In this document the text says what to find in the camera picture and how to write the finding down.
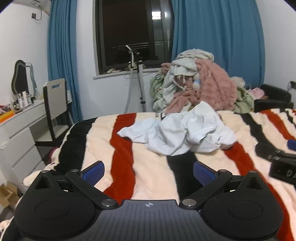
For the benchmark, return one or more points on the plaid cloth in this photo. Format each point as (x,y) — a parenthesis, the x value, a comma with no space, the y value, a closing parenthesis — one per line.
(180,79)

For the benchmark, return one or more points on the black armchair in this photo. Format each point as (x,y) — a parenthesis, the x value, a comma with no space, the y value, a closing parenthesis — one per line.
(272,97)

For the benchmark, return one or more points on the striped fleece blanket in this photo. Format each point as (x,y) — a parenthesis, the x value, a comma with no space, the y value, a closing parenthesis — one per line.
(143,148)

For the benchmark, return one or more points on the white shirt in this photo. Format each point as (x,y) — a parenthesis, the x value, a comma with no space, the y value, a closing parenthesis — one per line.
(185,133)

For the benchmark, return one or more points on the blue white plush ball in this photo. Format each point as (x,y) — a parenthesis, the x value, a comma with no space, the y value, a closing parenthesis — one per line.
(196,83)

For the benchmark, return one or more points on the green printed garment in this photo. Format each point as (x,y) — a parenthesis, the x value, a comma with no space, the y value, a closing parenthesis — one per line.
(156,88)

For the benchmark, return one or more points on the cardboard box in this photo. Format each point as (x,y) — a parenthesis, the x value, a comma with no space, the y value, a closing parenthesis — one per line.
(8,195)

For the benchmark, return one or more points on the plain green garment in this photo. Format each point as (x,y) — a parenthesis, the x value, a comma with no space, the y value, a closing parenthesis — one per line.
(244,98)

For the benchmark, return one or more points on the pink clothing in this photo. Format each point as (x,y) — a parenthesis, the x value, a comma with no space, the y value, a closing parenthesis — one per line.
(257,92)

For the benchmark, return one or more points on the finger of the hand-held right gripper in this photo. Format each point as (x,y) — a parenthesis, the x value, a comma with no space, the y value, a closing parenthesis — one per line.
(292,144)
(269,150)

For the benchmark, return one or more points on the white chair with black frame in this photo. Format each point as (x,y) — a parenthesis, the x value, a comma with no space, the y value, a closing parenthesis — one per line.
(56,97)

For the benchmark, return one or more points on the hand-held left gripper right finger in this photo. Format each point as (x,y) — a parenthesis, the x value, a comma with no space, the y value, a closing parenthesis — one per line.
(203,173)

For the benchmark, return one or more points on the grey white garment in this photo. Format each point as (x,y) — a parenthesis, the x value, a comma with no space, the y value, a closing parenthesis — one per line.
(171,81)

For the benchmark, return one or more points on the orange box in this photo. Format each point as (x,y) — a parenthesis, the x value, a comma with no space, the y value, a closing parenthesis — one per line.
(7,115)

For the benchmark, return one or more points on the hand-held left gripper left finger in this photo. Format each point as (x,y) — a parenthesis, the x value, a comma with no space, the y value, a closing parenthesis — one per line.
(93,173)

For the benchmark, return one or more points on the row of cosmetic bottles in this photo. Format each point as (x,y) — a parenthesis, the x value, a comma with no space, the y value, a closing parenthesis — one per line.
(23,100)

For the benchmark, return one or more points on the wavy framed mirror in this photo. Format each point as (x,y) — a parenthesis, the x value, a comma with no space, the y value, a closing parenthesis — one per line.
(20,76)

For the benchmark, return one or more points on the small beige cloth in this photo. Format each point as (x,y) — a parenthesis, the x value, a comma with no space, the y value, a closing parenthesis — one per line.
(114,70)

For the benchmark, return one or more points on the pink fuzzy blanket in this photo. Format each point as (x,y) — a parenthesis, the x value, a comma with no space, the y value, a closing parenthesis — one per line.
(215,83)

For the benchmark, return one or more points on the white fluffy cloth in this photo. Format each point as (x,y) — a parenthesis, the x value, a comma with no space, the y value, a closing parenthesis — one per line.
(238,81)

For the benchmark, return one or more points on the white desk with drawers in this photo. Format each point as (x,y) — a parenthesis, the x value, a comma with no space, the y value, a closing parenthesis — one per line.
(20,139)

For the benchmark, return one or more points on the cream garment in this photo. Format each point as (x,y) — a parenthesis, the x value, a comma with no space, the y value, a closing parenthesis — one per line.
(196,55)

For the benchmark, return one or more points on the garment steamer stand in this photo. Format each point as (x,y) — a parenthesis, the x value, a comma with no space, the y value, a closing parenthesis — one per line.
(141,88)

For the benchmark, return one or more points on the white air conditioner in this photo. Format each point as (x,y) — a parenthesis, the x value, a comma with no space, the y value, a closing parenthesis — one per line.
(34,2)

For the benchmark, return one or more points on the dark window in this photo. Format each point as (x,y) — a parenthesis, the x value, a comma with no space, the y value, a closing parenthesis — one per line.
(134,32)

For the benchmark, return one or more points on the black wall outlet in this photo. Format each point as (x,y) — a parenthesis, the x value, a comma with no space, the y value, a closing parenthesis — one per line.
(293,84)

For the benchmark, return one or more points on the blue curtain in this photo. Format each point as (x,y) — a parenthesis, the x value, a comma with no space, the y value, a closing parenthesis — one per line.
(61,58)
(219,41)

